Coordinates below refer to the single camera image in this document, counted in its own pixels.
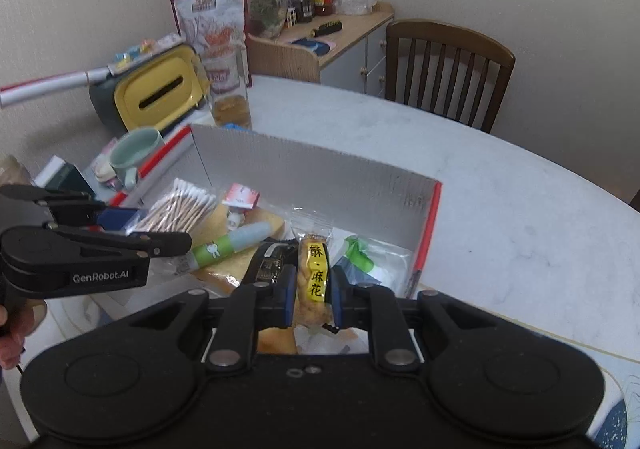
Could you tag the black snack packet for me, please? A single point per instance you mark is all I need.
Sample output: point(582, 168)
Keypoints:
point(265, 269)

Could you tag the dark green box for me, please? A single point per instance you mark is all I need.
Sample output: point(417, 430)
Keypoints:
point(72, 178)

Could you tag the sponge cake slice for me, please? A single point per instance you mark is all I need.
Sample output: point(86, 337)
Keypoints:
point(225, 273)

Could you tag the pale green mug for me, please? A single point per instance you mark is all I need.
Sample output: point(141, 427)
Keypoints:
point(135, 154)

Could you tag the tall drinking glass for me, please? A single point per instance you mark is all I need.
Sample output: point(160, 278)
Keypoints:
point(230, 99)

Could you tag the packet of colourful clips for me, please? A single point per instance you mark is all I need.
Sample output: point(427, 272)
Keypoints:
point(142, 51)

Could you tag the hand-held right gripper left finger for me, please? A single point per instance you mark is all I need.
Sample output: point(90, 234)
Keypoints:
point(289, 299)

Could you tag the dark glass jar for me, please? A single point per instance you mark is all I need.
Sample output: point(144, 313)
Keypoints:
point(301, 6)

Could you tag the small puzzle cube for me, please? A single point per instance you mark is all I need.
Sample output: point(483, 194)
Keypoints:
point(290, 16)

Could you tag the black yellow screwdriver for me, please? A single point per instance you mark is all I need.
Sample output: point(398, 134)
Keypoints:
point(327, 28)

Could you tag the red white snack bag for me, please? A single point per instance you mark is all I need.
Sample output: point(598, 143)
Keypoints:
point(210, 24)

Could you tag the blue round mat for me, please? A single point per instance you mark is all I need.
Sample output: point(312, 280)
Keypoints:
point(310, 45)

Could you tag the brown wooden slatted chair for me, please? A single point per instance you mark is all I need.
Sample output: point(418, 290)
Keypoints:
point(450, 36)

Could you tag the pink candy packet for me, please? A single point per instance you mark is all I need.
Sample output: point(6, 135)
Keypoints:
point(240, 195)

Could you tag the light wooden side cabinet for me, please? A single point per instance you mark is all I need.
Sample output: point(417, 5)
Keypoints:
point(350, 44)

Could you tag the yellow tissue box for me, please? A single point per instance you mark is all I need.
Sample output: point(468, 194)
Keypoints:
point(155, 94)

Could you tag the clear bag of dried plants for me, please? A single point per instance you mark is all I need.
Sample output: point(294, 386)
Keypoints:
point(270, 9)

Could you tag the yellow label snack packet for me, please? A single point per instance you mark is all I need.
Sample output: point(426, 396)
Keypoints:
point(312, 274)

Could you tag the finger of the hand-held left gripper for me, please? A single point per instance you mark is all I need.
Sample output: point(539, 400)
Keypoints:
point(120, 219)
point(170, 244)

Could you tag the bag of cotton swabs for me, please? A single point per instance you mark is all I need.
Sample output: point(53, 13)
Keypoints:
point(175, 209)

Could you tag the person's left hand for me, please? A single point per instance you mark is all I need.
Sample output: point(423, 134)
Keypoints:
point(10, 349)

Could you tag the green white packet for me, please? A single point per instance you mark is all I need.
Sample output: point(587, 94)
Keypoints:
point(360, 254)

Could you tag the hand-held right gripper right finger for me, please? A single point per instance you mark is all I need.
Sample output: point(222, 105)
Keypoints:
point(339, 299)

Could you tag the white rolled tube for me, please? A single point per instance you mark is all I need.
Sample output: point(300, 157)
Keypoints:
point(50, 86)

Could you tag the light wooden chair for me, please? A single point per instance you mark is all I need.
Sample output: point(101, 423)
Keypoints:
point(285, 61)

